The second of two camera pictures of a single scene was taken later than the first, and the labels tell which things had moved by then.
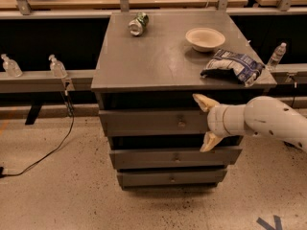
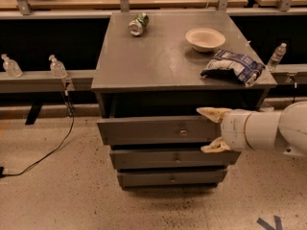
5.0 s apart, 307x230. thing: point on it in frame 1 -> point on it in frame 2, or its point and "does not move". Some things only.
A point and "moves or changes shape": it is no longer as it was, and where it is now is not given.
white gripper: x=216 y=121 -> x=233 y=130
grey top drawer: x=151 y=123 moves or changes shape
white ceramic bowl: x=204 y=39 does not move
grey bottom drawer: x=171 y=177 does not move
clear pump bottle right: x=57 y=67 does not move
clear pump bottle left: x=11 y=67 does not move
